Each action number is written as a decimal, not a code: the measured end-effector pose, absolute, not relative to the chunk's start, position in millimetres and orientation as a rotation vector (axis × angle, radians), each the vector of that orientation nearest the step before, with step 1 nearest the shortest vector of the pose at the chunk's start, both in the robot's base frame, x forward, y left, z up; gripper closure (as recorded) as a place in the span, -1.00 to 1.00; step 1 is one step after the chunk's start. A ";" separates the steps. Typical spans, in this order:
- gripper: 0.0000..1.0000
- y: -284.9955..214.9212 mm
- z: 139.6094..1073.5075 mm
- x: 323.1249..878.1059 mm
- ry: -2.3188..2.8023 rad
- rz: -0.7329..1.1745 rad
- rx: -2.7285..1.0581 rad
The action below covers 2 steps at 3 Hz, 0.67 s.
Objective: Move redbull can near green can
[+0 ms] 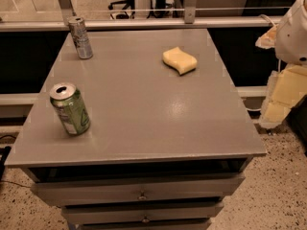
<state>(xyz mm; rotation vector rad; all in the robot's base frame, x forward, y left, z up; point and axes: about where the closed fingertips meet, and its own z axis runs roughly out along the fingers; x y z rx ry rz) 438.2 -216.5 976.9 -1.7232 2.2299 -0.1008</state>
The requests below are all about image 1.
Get green soda can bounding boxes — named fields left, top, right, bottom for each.
left=50, top=82, right=90, bottom=135

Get top grey drawer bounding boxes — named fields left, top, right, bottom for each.
left=31, top=172, right=245, bottom=206

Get bottom grey drawer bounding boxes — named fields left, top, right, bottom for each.
left=78, top=218, right=211, bottom=230

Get silver blue redbull can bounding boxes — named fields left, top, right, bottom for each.
left=68, top=16, right=93, bottom=59

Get black office chair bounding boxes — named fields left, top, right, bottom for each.
left=107, top=0, right=135, bottom=20

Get metal railing frame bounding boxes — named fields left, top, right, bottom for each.
left=0, top=0, right=295, bottom=32

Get middle grey drawer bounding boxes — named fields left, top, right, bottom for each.
left=61, top=202, right=224, bottom=224

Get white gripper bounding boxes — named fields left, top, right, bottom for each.
left=255, top=0, right=307, bottom=129

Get grey drawer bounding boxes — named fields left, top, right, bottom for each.
left=78, top=218, right=211, bottom=230
left=61, top=202, right=224, bottom=224
left=31, top=172, right=245, bottom=206

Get grey cable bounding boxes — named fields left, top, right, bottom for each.
left=259, top=13, right=276, bottom=27

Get grey drawer cabinet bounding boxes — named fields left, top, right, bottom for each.
left=4, top=28, right=269, bottom=230

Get yellow sponge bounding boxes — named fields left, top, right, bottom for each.
left=162, top=47, right=198, bottom=75

